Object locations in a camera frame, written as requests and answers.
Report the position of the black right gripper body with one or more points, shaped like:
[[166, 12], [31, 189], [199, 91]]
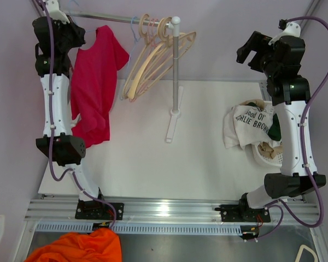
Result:
[[262, 61]]

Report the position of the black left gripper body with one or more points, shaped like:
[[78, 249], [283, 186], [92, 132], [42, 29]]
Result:
[[70, 37]]

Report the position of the red t shirt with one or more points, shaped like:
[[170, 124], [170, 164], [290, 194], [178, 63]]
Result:
[[93, 86]]

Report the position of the blue wire hanger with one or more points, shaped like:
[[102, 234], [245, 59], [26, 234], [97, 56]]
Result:
[[135, 41], [70, 6]]

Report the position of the green white raglan shirt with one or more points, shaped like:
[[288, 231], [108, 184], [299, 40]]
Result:
[[236, 129]]

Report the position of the beige wooden hanger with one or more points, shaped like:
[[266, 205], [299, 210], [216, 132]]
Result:
[[147, 31]]

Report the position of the beige t shirt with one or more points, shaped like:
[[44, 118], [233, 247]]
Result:
[[271, 148]]

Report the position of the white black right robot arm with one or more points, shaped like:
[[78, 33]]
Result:
[[298, 174]]

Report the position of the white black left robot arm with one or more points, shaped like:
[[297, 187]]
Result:
[[64, 150]]

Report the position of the pink plastic hanger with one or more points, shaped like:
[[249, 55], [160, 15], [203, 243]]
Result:
[[153, 41]]

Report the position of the beige empty hanger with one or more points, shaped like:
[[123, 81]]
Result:
[[158, 62]]

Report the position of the white clothes rack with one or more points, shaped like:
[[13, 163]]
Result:
[[171, 45]]

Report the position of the white perforated laundry basket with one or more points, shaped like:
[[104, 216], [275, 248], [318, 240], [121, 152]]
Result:
[[266, 134]]

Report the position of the orange cloth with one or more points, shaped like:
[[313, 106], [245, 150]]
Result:
[[100, 245]]

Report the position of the aluminium corner frame post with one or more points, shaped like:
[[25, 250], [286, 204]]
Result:
[[286, 85]]

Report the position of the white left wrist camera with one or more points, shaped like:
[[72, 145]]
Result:
[[52, 8]]

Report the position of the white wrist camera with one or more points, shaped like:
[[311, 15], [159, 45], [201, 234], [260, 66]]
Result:
[[52, 8], [287, 28]]

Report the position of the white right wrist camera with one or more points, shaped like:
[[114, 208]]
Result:
[[287, 28]]

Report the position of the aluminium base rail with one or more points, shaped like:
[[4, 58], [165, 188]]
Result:
[[144, 216]]

